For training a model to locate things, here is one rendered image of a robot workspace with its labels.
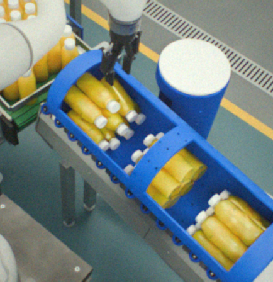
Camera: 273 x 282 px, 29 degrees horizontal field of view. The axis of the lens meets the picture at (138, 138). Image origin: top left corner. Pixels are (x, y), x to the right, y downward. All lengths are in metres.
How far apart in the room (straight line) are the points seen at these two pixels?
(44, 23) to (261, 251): 0.86
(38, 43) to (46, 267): 0.75
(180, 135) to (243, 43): 2.11
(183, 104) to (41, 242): 0.79
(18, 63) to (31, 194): 1.97
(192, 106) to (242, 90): 1.40
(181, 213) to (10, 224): 0.56
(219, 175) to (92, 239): 1.13
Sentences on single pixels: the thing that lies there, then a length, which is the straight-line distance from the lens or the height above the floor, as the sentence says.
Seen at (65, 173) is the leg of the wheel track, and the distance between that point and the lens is 2.27.
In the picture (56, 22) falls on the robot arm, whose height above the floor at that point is 1.80.
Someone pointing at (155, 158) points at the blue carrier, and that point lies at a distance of 1.58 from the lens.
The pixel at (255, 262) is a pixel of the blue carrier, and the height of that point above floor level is 1.20.
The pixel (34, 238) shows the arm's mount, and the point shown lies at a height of 1.10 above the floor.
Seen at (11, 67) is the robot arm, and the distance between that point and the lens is 0.93.
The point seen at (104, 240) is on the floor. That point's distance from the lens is 2.76.
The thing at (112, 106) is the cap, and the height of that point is 1.16.
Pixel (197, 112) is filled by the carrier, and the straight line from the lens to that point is 2.06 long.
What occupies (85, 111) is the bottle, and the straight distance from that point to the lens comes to 1.77.
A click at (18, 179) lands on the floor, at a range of 2.92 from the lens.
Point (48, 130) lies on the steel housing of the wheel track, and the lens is 2.02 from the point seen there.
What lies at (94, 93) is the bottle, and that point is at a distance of 1.78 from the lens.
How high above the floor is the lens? 2.57
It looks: 57 degrees down
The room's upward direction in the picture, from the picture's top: 10 degrees clockwise
